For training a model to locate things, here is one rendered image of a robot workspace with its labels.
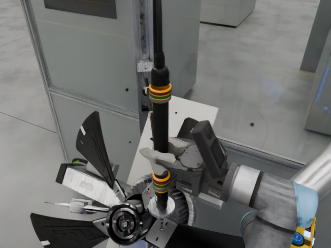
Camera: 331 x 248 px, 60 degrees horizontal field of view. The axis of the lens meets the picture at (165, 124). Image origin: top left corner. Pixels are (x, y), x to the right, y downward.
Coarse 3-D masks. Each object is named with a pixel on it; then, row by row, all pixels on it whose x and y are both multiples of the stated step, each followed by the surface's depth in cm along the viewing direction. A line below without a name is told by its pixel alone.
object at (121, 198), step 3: (114, 183) 89; (117, 183) 87; (114, 186) 91; (117, 186) 86; (114, 189) 93; (117, 189) 89; (120, 189) 86; (120, 192) 87; (120, 195) 89; (123, 195) 85; (120, 198) 90; (123, 198) 87; (120, 201) 92
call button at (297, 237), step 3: (294, 234) 94; (297, 234) 94; (300, 234) 94; (294, 237) 93; (297, 237) 93; (300, 237) 93; (294, 240) 92; (297, 240) 92; (300, 240) 92; (297, 243) 92; (300, 243) 92
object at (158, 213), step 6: (168, 198) 77; (150, 204) 76; (168, 204) 76; (174, 204) 76; (150, 210) 74; (156, 210) 74; (162, 210) 74; (168, 210) 74; (156, 216) 73; (162, 216) 73; (168, 216) 74
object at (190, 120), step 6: (186, 120) 91; (192, 120) 89; (186, 126) 89; (180, 132) 91; (186, 132) 88; (186, 138) 86; (192, 138) 84; (222, 150) 76; (174, 174) 81; (174, 180) 79
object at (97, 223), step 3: (99, 219) 87; (102, 219) 87; (105, 219) 86; (93, 222) 88; (96, 222) 88; (99, 222) 88; (96, 225) 89; (99, 225) 89; (102, 225) 89; (105, 225) 89; (99, 228) 90; (102, 228) 90; (105, 228) 90; (102, 231) 91; (105, 231) 91; (105, 234) 92
